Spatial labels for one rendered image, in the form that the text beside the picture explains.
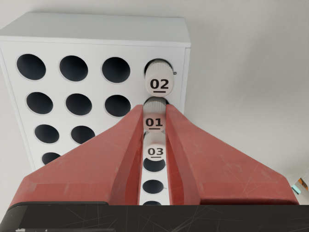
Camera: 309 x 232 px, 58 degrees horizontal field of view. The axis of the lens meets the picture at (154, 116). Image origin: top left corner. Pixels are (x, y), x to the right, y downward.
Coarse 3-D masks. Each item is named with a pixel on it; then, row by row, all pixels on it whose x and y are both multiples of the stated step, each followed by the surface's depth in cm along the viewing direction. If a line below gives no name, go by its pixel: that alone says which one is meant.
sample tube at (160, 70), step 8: (152, 64) 12; (160, 64) 12; (168, 64) 12; (152, 72) 11; (160, 72) 11; (168, 72) 12; (152, 80) 11; (160, 80) 11; (168, 80) 11; (152, 88) 12; (160, 88) 12; (168, 88) 12; (160, 96) 12
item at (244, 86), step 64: (0, 0) 14; (64, 0) 14; (128, 0) 14; (192, 0) 14; (256, 0) 14; (192, 64) 16; (256, 64) 16; (0, 128) 19; (256, 128) 19; (0, 192) 23
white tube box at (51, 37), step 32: (0, 32) 12; (32, 32) 12; (64, 32) 12; (96, 32) 12; (128, 32) 12; (160, 32) 13; (0, 64) 12; (32, 64) 14; (64, 64) 13; (96, 64) 12; (128, 64) 14; (32, 96) 14; (64, 96) 13; (96, 96) 13; (128, 96) 13; (32, 128) 14; (64, 128) 14; (96, 128) 14; (32, 160) 16; (160, 160) 17; (160, 192) 17
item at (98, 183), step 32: (128, 128) 9; (64, 160) 6; (96, 160) 6; (128, 160) 8; (32, 192) 5; (64, 192) 5; (96, 192) 5; (128, 192) 11; (0, 224) 5; (32, 224) 5; (64, 224) 5; (96, 224) 5; (128, 224) 5; (160, 224) 5; (192, 224) 5; (224, 224) 5; (256, 224) 5; (288, 224) 5
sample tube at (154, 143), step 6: (162, 132) 14; (144, 138) 14; (150, 138) 14; (156, 138) 14; (162, 138) 14; (144, 144) 14; (150, 144) 13; (156, 144) 13; (162, 144) 14; (144, 150) 14; (150, 150) 14; (156, 150) 14; (162, 150) 14; (150, 156) 14; (156, 156) 14; (162, 156) 14
